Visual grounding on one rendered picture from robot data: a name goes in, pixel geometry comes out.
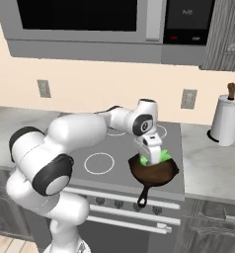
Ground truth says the white paper towel roll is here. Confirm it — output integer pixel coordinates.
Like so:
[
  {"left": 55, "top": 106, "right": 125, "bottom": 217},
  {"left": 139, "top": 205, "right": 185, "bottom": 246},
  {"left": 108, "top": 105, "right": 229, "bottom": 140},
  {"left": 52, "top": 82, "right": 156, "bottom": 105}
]
[{"left": 209, "top": 94, "right": 235, "bottom": 148}]

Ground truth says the grey stove with hob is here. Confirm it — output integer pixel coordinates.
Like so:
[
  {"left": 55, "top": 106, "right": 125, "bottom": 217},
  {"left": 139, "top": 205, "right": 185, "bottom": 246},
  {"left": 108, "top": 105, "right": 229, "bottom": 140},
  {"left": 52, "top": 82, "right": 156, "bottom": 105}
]
[{"left": 57, "top": 112, "right": 187, "bottom": 253}]

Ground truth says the corn with green husk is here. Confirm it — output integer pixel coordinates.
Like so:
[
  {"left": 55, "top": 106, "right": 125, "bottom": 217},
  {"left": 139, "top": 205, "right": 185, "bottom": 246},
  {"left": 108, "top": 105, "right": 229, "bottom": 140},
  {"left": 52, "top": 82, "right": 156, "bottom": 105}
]
[{"left": 139, "top": 149, "right": 173, "bottom": 166}]

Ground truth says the paper towel holder, wooden knob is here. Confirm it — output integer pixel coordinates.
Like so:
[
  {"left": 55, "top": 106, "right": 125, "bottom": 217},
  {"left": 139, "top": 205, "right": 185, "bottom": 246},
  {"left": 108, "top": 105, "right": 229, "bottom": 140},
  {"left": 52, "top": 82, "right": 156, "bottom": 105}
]
[{"left": 206, "top": 82, "right": 235, "bottom": 144}]

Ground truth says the grey wood base cupboard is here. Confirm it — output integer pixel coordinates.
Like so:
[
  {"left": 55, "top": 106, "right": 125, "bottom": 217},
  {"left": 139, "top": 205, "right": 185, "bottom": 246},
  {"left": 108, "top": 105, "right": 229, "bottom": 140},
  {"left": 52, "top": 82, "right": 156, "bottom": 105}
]
[
  {"left": 173, "top": 197, "right": 235, "bottom": 253},
  {"left": 0, "top": 167, "right": 36, "bottom": 243}
]

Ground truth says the white oven door handle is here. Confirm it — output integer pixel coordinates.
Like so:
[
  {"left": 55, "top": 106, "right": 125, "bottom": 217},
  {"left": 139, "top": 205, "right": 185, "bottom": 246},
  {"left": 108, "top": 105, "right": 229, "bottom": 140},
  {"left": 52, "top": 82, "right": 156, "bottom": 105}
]
[{"left": 86, "top": 214, "right": 173, "bottom": 235}]

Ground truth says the grey microwave oven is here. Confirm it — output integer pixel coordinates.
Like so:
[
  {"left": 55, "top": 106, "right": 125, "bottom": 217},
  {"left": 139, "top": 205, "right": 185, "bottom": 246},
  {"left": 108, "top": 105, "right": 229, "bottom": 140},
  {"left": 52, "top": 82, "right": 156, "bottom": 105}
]
[{"left": 0, "top": 0, "right": 216, "bottom": 66}]

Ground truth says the grey wall outlet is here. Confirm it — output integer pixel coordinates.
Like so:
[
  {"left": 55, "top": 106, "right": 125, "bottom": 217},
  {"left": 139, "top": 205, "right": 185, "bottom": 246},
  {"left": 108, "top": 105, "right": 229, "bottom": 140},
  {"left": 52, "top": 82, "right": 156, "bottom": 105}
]
[
  {"left": 180, "top": 88, "right": 198, "bottom": 111},
  {"left": 37, "top": 79, "right": 52, "bottom": 99}
]

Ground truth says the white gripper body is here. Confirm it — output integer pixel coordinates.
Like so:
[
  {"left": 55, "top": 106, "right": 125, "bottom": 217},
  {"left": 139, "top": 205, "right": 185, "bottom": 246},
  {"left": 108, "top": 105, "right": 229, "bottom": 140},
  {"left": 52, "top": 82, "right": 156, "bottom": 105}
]
[{"left": 144, "top": 141, "right": 164, "bottom": 167}]

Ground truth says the dark brown cast-iron pan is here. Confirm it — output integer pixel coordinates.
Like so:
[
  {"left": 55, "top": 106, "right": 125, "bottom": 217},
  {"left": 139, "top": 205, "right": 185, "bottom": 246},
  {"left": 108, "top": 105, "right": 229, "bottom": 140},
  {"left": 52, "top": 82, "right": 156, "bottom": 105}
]
[{"left": 127, "top": 151, "right": 181, "bottom": 210}]

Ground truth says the grey wood wall cupboard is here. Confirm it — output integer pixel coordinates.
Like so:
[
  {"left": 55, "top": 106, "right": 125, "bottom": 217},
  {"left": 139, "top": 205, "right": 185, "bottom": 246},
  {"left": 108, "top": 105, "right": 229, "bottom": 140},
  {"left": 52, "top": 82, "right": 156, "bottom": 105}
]
[{"left": 199, "top": 0, "right": 235, "bottom": 72}]

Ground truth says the grey microwave door handle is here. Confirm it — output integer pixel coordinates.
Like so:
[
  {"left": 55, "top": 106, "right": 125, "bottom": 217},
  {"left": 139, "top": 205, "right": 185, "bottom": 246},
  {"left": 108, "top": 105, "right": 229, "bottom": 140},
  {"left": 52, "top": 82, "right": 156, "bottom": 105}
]
[{"left": 145, "top": 0, "right": 164, "bottom": 42}]

